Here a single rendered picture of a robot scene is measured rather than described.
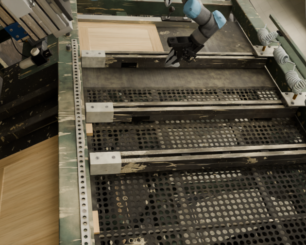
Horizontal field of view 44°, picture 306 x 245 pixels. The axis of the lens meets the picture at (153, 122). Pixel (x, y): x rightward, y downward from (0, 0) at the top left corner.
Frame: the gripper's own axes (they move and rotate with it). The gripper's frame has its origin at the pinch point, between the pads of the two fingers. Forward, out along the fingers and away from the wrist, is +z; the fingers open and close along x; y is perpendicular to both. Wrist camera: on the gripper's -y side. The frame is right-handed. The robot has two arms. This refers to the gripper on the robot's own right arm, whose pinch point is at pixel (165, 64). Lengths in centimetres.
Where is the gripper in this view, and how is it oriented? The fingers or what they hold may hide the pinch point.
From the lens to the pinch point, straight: 188.8
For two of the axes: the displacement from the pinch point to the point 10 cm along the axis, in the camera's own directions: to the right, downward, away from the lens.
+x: -2.3, -8.0, 5.5
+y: 7.2, 2.4, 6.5
